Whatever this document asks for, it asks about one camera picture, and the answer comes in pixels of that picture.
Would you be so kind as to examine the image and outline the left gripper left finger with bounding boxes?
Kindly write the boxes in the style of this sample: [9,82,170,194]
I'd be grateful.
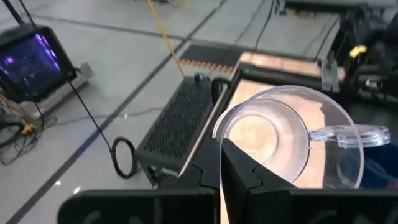
[57,138,221,224]

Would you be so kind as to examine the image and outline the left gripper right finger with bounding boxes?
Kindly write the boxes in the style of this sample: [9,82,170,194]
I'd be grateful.
[221,139,398,224]

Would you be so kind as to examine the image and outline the clear plastic mug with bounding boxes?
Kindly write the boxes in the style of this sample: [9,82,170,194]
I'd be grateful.
[212,85,392,191]

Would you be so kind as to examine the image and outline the black perforated computer case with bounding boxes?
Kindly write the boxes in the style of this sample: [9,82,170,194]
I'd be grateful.
[135,74,233,189]

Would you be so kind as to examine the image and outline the wooden side board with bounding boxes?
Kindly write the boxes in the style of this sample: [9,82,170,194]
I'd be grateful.
[238,51,346,80]

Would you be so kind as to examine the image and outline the large orange-striped black mat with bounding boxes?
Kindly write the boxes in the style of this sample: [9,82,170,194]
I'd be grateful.
[178,43,245,74]

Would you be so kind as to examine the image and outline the grey floor platform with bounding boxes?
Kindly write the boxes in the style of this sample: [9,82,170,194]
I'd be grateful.
[18,62,95,121]

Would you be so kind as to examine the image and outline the yellow tag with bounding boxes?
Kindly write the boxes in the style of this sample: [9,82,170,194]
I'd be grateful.
[348,45,368,59]

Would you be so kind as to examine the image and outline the yellow plug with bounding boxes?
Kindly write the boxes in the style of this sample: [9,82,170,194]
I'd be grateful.
[21,123,37,136]

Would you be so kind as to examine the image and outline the black computer with purple lights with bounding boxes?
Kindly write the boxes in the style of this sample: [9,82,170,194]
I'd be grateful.
[0,24,78,103]

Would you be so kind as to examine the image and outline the black cable with loop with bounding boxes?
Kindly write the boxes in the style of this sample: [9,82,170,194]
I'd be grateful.
[67,79,138,180]

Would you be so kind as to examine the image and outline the yellow cable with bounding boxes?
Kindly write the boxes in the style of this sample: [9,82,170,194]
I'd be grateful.
[146,0,186,77]

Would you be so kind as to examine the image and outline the tangled black cables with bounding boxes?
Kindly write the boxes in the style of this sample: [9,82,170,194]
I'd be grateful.
[0,93,58,166]

